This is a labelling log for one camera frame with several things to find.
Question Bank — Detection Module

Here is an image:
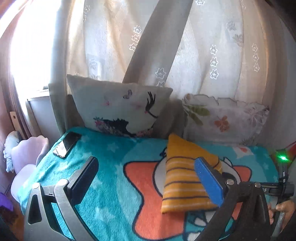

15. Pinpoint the yellow striped sweater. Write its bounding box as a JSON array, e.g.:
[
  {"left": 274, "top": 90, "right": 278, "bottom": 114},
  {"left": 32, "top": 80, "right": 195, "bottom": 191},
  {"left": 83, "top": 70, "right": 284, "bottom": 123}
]
[{"left": 161, "top": 134, "right": 223, "bottom": 214}]

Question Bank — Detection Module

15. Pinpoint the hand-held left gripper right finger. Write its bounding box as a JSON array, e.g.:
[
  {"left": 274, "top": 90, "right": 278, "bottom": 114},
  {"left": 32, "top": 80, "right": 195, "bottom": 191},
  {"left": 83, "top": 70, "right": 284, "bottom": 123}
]
[{"left": 194, "top": 157, "right": 271, "bottom": 241}]

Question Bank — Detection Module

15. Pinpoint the lilac shell-shaped chair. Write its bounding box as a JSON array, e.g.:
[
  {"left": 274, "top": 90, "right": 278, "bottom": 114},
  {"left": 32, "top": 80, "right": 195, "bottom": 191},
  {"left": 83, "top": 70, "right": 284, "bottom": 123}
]
[{"left": 10, "top": 136, "right": 50, "bottom": 205}]

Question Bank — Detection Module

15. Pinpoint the white lace curtain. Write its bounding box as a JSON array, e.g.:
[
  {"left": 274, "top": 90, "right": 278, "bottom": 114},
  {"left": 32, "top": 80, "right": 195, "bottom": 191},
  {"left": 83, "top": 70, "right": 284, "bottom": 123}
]
[{"left": 66, "top": 0, "right": 281, "bottom": 109}]

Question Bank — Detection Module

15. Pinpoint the black smartphone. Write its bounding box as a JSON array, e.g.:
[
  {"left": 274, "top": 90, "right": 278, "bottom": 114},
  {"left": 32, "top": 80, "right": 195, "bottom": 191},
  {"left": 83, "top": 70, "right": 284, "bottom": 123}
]
[{"left": 53, "top": 132, "right": 82, "bottom": 159}]

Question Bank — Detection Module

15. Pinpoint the white pillow with leaf print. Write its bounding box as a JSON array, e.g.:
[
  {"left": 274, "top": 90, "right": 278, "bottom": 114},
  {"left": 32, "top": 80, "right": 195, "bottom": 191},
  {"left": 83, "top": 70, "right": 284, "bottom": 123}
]
[{"left": 181, "top": 93, "right": 270, "bottom": 147}]

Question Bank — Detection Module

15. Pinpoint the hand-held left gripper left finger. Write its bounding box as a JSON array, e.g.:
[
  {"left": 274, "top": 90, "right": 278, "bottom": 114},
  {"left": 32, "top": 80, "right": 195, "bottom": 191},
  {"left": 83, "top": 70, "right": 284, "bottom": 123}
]
[{"left": 23, "top": 156, "right": 100, "bottom": 241}]

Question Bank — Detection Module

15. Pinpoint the grey curtain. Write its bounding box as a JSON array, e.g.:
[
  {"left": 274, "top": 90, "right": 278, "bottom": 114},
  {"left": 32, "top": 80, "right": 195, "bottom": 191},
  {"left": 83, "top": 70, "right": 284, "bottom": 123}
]
[{"left": 121, "top": 0, "right": 195, "bottom": 139}]

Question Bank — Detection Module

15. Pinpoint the white radiator panel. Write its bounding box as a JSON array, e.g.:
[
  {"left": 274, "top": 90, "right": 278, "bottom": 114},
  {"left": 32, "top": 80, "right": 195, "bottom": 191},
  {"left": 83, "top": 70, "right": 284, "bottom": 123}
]
[{"left": 26, "top": 95, "right": 61, "bottom": 140}]

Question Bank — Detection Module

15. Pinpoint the pale blue plush toy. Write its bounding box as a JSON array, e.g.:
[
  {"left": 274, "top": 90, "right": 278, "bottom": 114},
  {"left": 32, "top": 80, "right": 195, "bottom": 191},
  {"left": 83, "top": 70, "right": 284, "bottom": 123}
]
[{"left": 3, "top": 130, "right": 24, "bottom": 173}]

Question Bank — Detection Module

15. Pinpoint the teal cartoon print blanket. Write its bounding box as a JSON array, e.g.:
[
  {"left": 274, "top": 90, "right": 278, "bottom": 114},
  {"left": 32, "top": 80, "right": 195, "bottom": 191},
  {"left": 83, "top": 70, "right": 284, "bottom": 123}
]
[{"left": 18, "top": 126, "right": 281, "bottom": 241}]

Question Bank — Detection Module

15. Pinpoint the person's right hand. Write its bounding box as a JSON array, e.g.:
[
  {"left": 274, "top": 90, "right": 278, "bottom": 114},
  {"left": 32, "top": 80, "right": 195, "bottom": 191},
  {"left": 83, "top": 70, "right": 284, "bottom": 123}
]
[{"left": 268, "top": 200, "right": 296, "bottom": 225}]

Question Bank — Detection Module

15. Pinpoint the white pillow with bird print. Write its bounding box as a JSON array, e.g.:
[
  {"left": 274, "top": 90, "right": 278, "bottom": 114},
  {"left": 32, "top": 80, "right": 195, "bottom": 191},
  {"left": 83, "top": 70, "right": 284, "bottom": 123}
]
[{"left": 66, "top": 74, "right": 173, "bottom": 138}]

